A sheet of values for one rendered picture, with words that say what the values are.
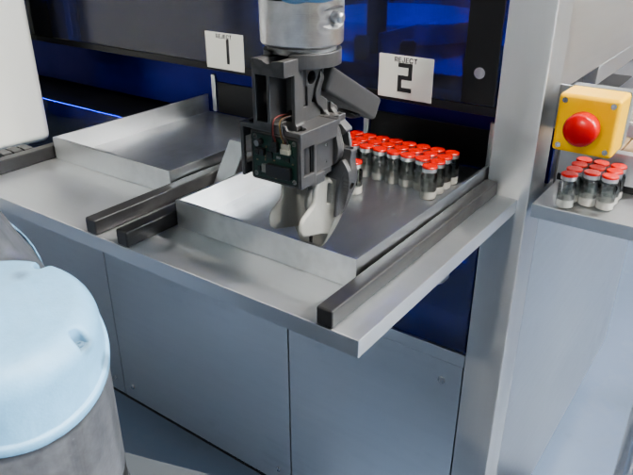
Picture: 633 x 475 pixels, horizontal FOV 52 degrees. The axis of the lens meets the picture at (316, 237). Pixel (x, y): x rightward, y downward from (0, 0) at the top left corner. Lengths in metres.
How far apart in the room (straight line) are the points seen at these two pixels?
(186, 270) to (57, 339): 0.34
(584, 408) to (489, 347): 0.99
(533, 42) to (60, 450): 0.69
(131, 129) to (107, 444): 0.81
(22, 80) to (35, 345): 1.09
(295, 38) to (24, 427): 0.36
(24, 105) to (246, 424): 0.82
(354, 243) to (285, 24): 0.29
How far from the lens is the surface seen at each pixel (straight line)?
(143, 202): 0.85
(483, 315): 1.01
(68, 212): 0.90
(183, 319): 1.48
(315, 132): 0.58
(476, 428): 1.14
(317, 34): 0.58
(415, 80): 0.94
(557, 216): 0.91
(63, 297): 0.42
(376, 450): 1.29
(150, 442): 1.82
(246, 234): 0.74
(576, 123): 0.83
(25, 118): 1.46
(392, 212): 0.84
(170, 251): 0.76
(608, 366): 2.20
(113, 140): 1.16
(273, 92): 0.58
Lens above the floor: 1.22
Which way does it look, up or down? 26 degrees down
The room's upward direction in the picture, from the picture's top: straight up
